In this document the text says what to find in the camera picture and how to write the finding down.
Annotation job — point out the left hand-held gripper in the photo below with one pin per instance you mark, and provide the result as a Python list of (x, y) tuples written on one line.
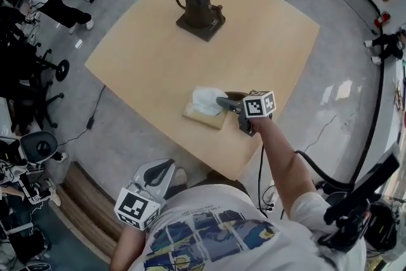
[(136, 207)]

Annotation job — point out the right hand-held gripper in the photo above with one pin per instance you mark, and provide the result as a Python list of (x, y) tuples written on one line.
[(258, 104)]

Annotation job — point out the white tissue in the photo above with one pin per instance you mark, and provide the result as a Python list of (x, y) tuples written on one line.
[(204, 101)]

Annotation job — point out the person's left forearm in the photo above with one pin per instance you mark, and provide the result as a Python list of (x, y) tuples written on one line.
[(130, 247)]

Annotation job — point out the person's right forearm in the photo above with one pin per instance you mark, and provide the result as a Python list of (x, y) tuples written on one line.
[(279, 162)]

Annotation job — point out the person's left white shoe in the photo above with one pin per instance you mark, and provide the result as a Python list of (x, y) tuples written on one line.
[(180, 176)]

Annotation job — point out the dark square kettle base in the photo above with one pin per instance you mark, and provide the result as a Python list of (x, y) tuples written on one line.
[(206, 33)]

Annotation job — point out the wooden bench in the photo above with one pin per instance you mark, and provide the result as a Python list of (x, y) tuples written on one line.
[(89, 209)]

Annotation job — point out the black power adapter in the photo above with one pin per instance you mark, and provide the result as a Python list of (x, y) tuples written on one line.
[(90, 123)]

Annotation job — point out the person's white printed t-shirt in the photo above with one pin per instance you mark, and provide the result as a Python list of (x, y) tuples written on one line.
[(222, 231)]

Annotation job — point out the black gooseneck kettle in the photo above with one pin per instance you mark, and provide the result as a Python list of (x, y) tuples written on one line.
[(198, 9)]

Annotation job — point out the black equipment stand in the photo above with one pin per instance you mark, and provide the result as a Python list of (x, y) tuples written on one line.
[(62, 70)]

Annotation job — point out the black office chair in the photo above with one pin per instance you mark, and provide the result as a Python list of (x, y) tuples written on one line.
[(28, 101)]

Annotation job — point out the red canister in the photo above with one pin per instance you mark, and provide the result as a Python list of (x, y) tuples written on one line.
[(382, 19)]

